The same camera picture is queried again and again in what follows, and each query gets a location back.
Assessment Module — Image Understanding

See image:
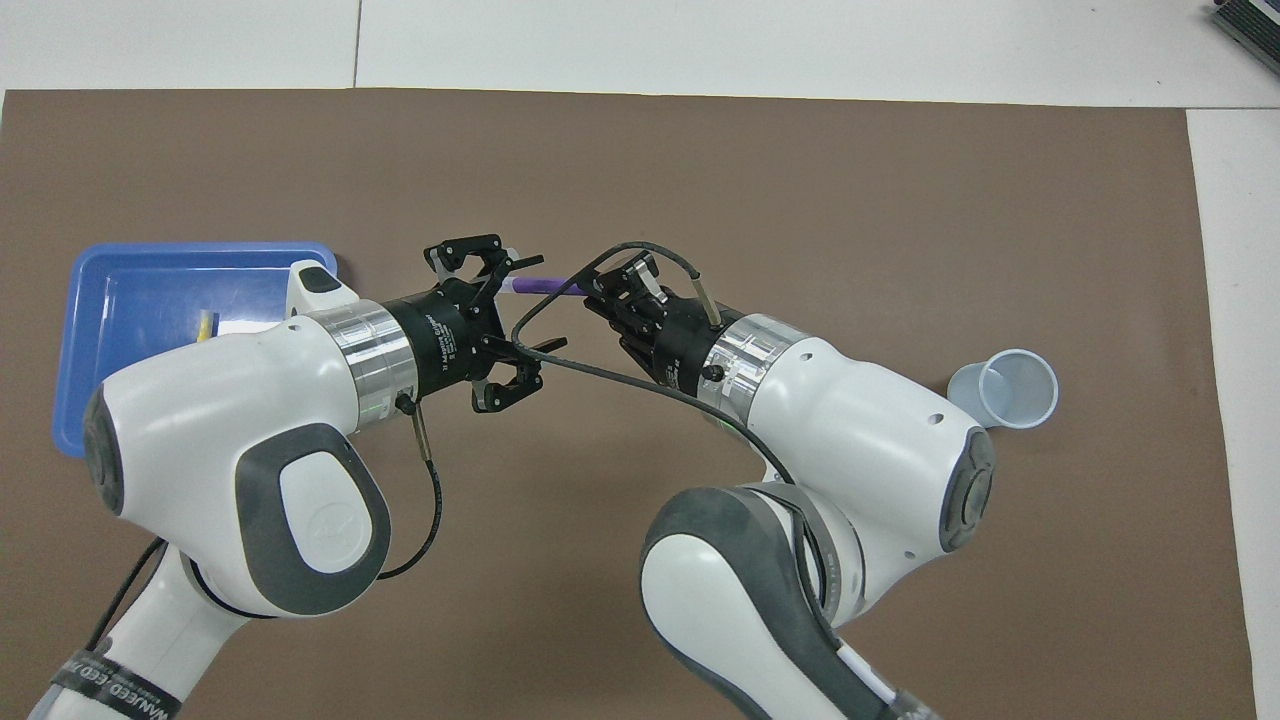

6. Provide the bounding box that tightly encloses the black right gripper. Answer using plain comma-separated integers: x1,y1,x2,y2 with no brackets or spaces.
585,255,741,401

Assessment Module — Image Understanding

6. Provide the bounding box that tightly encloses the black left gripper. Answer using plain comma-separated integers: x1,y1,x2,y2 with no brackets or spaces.
385,234,569,414

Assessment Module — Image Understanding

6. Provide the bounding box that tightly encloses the purple pen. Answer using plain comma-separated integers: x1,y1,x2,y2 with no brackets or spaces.
500,276,591,297

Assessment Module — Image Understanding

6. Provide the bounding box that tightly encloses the blue plastic tray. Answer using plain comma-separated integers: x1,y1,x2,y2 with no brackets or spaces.
52,241,339,459

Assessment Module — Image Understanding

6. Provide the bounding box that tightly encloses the brown table mat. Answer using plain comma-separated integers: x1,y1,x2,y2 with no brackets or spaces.
0,88,1259,720

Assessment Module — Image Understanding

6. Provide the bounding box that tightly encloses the clear plastic cup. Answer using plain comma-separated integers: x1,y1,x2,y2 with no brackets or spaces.
947,348,1059,431

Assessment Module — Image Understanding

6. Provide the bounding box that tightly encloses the grey vented device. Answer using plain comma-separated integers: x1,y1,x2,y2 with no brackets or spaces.
1205,0,1280,76

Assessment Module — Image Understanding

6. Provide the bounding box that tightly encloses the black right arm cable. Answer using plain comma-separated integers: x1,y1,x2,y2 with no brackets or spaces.
510,241,901,720

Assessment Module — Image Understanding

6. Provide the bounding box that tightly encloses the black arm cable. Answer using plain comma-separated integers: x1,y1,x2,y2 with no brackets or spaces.
85,393,444,653
510,241,901,720

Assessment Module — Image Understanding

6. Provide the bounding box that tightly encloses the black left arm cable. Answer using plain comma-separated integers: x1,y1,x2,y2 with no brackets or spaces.
85,393,444,653

